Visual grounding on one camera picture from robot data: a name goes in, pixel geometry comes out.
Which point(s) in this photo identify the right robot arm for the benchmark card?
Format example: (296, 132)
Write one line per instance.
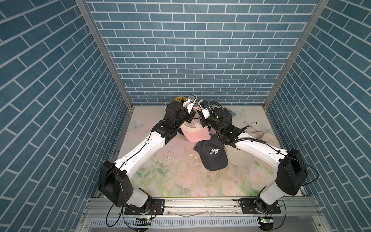
(291, 171)

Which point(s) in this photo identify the black cap front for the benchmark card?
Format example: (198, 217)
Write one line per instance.
(212, 153)

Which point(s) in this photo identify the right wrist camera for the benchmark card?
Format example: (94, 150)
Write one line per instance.
(204, 107)

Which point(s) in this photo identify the yellow pen cup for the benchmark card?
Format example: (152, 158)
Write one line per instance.
(181, 99)

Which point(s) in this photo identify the aluminium front rail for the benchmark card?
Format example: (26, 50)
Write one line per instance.
(206, 214)

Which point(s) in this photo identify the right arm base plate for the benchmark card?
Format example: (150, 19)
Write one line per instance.
(249, 206)

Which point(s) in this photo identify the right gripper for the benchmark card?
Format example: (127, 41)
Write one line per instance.
(203, 121)

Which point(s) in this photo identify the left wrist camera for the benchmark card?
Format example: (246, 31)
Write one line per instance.
(191, 101)

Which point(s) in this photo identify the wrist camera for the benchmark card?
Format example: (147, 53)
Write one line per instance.
(204, 107)
(191, 101)

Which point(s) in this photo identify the light blue calculator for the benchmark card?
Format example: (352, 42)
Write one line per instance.
(233, 113)

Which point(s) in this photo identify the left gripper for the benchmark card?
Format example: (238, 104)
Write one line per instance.
(189, 117)

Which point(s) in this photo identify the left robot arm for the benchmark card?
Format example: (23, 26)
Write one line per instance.
(114, 178)

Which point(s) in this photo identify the beige Colorado cap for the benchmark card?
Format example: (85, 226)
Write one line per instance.
(267, 137)
(239, 157)

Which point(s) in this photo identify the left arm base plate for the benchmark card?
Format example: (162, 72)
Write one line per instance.
(152, 206)

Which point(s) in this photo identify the pink baseball cap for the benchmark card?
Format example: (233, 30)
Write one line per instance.
(194, 131)

